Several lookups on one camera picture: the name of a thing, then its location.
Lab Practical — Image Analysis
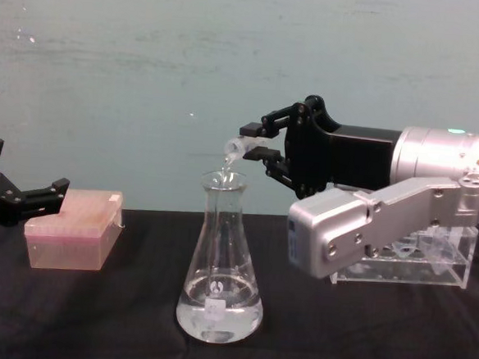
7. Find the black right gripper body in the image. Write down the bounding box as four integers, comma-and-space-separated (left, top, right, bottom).
281, 93, 404, 207

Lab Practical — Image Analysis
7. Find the small clear plastic tube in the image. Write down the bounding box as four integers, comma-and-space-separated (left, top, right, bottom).
223, 134, 269, 165

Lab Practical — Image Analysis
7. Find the pink translucent plastic box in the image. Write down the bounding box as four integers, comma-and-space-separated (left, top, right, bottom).
21, 184, 127, 275

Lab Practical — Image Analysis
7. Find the black table cloth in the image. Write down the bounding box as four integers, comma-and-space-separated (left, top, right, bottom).
0, 194, 479, 359

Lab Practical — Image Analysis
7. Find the clear acrylic tube rack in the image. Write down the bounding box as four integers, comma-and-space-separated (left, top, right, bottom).
329, 216, 479, 296

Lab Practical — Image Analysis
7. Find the clear glass conical flask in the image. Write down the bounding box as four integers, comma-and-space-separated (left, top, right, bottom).
172, 167, 276, 348

